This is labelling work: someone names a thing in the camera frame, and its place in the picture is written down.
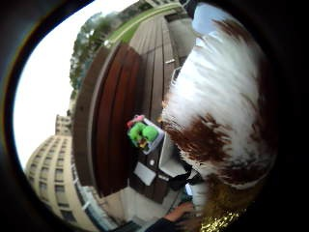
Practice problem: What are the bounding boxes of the dark cabinet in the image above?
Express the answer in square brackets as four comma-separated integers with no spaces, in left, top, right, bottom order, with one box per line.
[128,144,172,205]

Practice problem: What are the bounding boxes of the green trees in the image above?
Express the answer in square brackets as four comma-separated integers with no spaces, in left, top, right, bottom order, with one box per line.
[69,12,121,91]

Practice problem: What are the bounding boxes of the pink toy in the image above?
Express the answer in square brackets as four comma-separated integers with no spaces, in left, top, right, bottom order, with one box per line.
[126,114,146,129]

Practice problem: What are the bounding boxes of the white sheet of paper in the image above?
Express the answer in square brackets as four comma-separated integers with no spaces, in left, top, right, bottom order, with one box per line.
[133,161,157,187]

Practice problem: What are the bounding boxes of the white board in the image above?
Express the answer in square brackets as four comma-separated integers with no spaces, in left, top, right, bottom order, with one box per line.
[158,133,187,178]

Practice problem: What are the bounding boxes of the beige multi-storey building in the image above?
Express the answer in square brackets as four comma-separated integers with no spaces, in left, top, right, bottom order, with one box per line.
[24,114,98,232]

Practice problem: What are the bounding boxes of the dark brown wooden slat wall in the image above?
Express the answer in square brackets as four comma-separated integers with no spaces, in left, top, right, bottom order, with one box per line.
[72,42,143,198]

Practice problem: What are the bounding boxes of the golden brown plush toy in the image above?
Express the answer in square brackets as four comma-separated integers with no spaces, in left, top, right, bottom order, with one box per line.
[183,175,264,232]

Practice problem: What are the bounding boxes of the black bag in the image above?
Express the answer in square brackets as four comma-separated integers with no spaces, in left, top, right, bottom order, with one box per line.
[168,162,205,191]

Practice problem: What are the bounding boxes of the green plush toy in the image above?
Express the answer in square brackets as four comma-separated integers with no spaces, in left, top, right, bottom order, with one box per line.
[127,122,159,145]

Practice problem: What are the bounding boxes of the grey toy bin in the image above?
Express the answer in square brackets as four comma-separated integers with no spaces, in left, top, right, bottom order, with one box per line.
[126,115,166,156]

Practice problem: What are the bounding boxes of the white and brown plush toy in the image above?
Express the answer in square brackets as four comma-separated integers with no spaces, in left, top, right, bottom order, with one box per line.
[161,18,278,190]

